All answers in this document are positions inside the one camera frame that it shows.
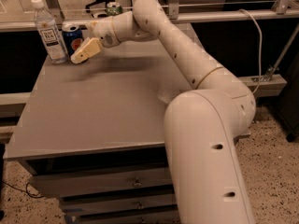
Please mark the top grey drawer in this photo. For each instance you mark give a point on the top grey drawer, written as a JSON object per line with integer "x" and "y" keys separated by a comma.
{"x": 103, "y": 180}

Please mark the bottom grey drawer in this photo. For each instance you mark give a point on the bottom grey drawer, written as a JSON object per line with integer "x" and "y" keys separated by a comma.
{"x": 159, "y": 217}

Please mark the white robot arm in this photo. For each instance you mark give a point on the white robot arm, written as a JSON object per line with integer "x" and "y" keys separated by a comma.
{"x": 200, "y": 125}

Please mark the metal railing frame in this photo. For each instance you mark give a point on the metal railing frame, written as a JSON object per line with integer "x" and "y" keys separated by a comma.
{"x": 18, "y": 15}

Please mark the clear plastic water bottle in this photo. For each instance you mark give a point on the clear plastic water bottle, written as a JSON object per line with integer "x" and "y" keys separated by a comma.
{"x": 49, "y": 33}

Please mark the green soda can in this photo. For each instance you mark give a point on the green soda can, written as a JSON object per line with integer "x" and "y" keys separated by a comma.
{"x": 114, "y": 9}

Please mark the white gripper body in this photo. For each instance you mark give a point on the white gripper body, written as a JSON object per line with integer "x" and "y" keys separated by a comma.
{"x": 104, "y": 32}

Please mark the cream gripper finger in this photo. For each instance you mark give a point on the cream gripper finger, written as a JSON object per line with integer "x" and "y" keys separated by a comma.
{"x": 89, "y": 48}

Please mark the middle grey drawer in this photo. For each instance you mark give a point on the middle grey drawer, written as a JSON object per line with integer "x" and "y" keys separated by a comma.
{"x": 119, "y": 204}

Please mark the grey drawer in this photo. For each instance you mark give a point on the grey drawer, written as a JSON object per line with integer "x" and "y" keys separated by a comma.
{"x": 103, "y": 180}
{"x": 119, "y": 204}
{"x": 159, "y": 217}

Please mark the blue pepsi can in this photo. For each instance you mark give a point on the blue pepsi can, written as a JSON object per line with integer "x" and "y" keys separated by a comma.
{"x": 73, "y": 37}

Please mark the grey drawer cabinet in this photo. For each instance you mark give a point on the grey drawer cabinet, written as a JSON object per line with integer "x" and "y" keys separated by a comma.
{"x": 106, "y": 113}

